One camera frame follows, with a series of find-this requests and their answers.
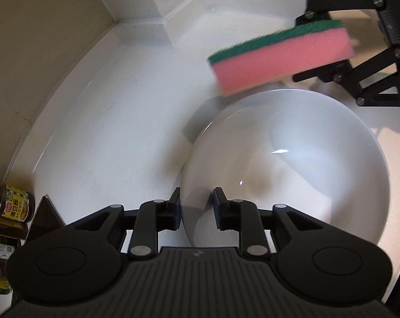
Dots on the yellow-labelled sauce jar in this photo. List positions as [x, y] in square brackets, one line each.
[11, 203]

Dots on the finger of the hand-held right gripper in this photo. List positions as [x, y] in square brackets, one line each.
[372, 79]
[335, 5]

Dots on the white bowl with grey pattern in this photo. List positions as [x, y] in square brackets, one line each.
[286, 159]

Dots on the pink sponge with green scourer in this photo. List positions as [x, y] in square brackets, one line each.
[282, 59]

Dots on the black glass gas stove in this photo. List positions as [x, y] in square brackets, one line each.
[42, 218]

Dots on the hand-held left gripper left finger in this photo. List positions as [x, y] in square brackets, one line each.
[175, 212]

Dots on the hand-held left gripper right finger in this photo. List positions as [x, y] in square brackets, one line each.
[219, 208]

